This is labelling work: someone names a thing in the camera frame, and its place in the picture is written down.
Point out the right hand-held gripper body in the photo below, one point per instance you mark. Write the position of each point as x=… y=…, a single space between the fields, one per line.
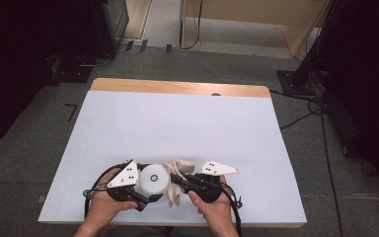
x=217 y=168

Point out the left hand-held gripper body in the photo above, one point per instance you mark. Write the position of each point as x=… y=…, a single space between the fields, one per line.
x=126 y=176

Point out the beige cloth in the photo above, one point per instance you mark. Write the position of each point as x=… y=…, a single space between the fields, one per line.
x=181 y=166

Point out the person's right hand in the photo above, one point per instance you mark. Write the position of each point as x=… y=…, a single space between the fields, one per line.
x=217 y=212

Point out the person's left hand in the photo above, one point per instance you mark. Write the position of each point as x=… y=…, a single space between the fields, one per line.
x=103 y=210

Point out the white-topped wooden table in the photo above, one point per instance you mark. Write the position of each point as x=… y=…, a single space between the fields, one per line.
x=177 y=87

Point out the small grey floor plate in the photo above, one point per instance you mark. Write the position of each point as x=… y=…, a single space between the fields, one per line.
x=41 y=199

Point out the black stand pole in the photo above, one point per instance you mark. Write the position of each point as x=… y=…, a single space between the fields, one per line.
x=309 y=62

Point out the black cabinet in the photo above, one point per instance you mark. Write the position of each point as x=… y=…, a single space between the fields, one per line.
x=112 y=23

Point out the dark curtain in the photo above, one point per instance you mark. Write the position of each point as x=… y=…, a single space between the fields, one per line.
x=368 y=82
x=13 y=65

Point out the wooden shelf unit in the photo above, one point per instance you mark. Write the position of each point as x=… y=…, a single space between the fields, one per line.
x=243 y=10

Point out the black stand base plate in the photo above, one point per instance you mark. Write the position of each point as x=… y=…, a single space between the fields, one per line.
x=288 y=82

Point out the dark floor base plate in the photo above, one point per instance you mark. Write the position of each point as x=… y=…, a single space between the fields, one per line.
x=75 y=74

